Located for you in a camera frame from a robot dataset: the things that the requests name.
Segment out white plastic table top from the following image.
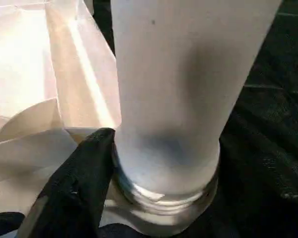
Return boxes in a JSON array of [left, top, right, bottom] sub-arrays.
[[0, 0, 226, 236]]

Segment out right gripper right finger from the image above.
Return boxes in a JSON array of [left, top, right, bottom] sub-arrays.
[[188, 137, 298, 238]]

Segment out black work mat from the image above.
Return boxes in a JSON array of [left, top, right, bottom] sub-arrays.
[[86, 0, 298, 238]]

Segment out white plastic table leg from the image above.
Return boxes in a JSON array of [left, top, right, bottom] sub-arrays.
[[110, 0, 285, 199]]

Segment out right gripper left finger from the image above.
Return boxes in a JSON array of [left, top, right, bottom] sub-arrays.
[[17, 127, 116, 238]]

